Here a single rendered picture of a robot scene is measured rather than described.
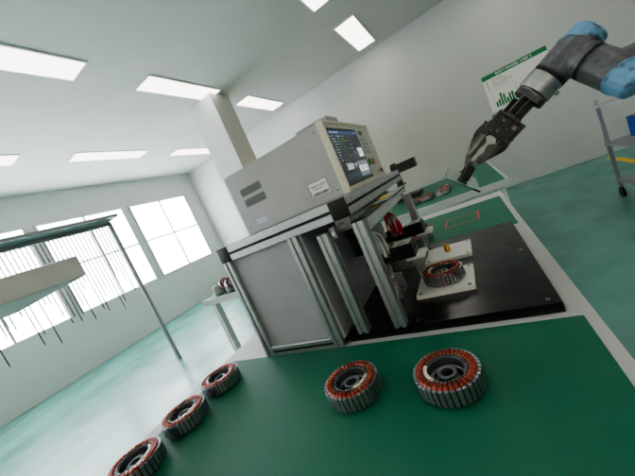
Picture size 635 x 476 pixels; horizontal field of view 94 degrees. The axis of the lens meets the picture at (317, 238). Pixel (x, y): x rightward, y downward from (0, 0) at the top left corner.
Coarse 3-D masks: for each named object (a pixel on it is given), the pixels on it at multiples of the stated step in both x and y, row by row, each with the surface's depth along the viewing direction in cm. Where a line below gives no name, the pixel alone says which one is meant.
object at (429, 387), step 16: (448, 352) 53; (464, 352) 51; (416, 368) 53; (432, 368) 53; (448, 368) 51; (464, 368) 50; (480, 368) 47; (416, 384) 51; (432, 384) 47; (448, 384) 46; (464, 384) 45; (480, 384) 45; (432, 400) 47; (448, 400) 45; (464, 400) 45
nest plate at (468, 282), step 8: (472, 264) 85; (472, 272) 80; (464, 280) 78; (472, 280) 76; (424, 288) 83; (432, 288) 81; (440, 288) 79; (448, 288) 77; (456, 288) 76; (464, 288) 75; (472, 288) 74; (424, 296) 80; (432, 296) 79
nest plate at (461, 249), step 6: (468, 240) 106; (450, 246) 108; (456, 246) 105; (462, 246) 102; (468, 246) 100; (432, 252) 110; (438, 252) 107; (444, 252) 104; (450, 252) 102; (456, 252) 99; (462, 252) 97; (468, 252) 95; (426, 258) 107; (432, 258) 104; (438, 258) 101; (444, 258) 99; (450, 258) 97; (456, 258) 97; (426, 264) 101
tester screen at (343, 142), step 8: (336, 136) 83; (344, 136) 88; (352, 136) 95; (336, 144) 81; (344, 144) 86; (352, 144) 93; (336, 152) 79; (344, 152) 84; (352, 152) 90; (344, 160) 82; (352, 160) 88; (360, 160) 95; (344, 168) 80; (360, 176) 90
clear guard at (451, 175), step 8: (448, 168) 84; (432, 176) 81; (440, 176) 71; (448, 176) 68; (456, 176) 73; (408, 184) 88; (416, 184) 77; (424, 184) 68; (464, 184) 64; (472, 184) 68; (392, 192) 86; (400, 192) 75; (408, 192) 70; (384, 200) 73; (368, 208) 75
